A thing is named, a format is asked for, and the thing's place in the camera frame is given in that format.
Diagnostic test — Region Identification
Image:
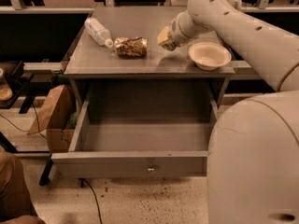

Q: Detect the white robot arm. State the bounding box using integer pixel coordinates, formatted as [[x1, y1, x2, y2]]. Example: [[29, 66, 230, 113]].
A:
[[158, 0, 299, 224]]

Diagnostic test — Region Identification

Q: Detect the brown cardboard box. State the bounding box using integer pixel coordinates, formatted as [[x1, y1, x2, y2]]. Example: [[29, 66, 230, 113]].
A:
[[27, 85, 76, 152]]

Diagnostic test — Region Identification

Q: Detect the grey cabinet with counter top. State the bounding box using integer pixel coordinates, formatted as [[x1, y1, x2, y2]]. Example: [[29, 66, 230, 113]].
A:
[[64, 7, 235, 105]]

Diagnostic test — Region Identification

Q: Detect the person's brown trouser leg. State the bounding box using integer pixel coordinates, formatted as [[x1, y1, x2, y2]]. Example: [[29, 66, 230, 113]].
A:
[[0, 151, 46, 224]]

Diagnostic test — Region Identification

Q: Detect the black floor cable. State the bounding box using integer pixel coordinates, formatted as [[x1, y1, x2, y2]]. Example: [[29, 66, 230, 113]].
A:
[[78, 177, 104, 224]]

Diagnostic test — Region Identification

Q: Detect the shiny snack chip bag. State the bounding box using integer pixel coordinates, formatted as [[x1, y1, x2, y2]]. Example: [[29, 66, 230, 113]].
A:
[[114, 37, 148, 58]]

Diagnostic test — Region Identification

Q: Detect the grey open top drawer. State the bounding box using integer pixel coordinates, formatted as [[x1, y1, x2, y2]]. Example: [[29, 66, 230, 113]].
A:
[[52, 80, 217, 178]]

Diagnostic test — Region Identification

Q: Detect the dark pepsi can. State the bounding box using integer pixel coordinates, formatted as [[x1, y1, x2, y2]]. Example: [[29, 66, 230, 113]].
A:
[[162, 41, 178, 51]]

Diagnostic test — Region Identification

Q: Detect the black thin cable at left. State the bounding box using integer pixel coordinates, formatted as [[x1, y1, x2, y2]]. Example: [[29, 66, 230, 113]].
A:
[[0, 103, 48, 140]]

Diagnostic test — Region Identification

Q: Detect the white paper bowl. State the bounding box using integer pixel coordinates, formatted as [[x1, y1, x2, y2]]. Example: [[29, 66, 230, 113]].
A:
[[188, 42, 232, 71]]

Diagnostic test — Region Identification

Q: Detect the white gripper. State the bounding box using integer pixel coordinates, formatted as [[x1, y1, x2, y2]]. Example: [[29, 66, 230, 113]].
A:
[[157, 11, 211, 46]]

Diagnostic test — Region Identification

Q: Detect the clear plastic water bottle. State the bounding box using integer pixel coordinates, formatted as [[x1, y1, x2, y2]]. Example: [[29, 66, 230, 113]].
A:
[[84, 18, 114, 48]]

